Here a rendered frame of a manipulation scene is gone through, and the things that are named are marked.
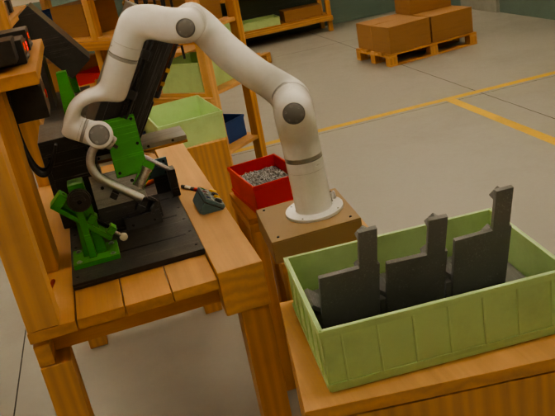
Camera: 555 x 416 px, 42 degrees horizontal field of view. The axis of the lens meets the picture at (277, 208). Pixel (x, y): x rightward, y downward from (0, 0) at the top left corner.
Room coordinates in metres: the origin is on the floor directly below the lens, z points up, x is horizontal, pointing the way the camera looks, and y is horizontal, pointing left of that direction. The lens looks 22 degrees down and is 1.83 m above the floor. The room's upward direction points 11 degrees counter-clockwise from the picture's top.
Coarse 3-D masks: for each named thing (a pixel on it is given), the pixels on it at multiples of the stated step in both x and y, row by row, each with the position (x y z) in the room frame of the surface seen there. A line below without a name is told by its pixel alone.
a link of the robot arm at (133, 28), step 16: (128, 16) 2.14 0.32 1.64; (144, 16) 2.13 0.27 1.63; (160, 16) 2.10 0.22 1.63; (176, 16) 2.06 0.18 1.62; (192, 16) 2.06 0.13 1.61; (128, 32) 2.13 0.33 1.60; (144, 32) 2.13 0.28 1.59; (160, 32) 2.10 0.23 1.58; (176, 32) 2.06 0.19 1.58; (192, 32) 2.05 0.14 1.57; (112, 48) 2.15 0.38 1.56; (128, 48) 2.14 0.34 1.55
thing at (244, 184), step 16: (256, 160) 2.85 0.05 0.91; (272, 160) 2.87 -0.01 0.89; (240, 176) 2.80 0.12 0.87; (256, 176) 2.73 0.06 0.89; (272, 176) 2.74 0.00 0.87; (240, 192) 2.70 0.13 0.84; (256, 192) 2.53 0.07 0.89; (272, 192) 2.55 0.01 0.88; (288, 192) 2.56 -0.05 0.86; (256, 208) 2.53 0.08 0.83
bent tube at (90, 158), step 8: (88, 152) 2.40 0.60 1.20; (96, 152) 2.40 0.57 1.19; (88, 160) 2.39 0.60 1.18; (88, 168) 2.38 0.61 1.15; (96, 168) 2.39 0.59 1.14; (96, 176) 2.37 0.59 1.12; (104, 176) 2.39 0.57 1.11; (104, 184) 2.37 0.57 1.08; (112, 184) 2.37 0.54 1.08; (120, 184) 2.38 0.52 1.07; (120, 192) 2.38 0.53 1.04; (128, 192) 2.37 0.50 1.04; (136, 192) 2.38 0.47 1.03; (136, 200) 2.38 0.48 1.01
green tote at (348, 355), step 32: (448, 224) 1.84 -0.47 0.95; (480, 224) 1.86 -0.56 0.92; (512, 224) 1.74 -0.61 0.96; (320, 256) 1.80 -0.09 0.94; (352, 256) 1.81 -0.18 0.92; (384, 256) 1.82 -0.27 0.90; (448, 256) 1.84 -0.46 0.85; (512, 256) 1.73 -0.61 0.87; (544, 256) 1.56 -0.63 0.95; (512, 288) 1.44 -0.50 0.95; (544, 288) 1.46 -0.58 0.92; (384, 320) 1.41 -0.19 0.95; (416, 320) 1.42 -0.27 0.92; (448, 320) 1.42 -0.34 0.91; (480, 320) 1.44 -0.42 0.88; (512, 320) 1.45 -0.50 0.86; (544, 320) 1.45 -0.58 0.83; (320, 352) 1.43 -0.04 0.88; (352, 352) 1.40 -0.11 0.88; (384, 352) 1.41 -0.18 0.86; (416, 352) 1.41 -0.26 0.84; (448, 352) 1.43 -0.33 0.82; (480, 352) 1.44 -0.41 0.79; (352, 384) 1.40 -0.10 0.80
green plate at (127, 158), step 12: (108, 120) 2.51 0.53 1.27; (120, 120) 2.52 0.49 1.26; (132, 120) 2.53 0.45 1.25; (120, 132) 2.51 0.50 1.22; (132, 132) 2.51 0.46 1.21; (120, 144) 2.49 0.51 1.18; (132, 144) 2.50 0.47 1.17; (120, 156) 2.48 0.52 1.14; (132, 156) 2.49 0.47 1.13; (144, 156) 2.49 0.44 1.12; (120, 168) 2.47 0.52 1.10; (132, 168) 2.48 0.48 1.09
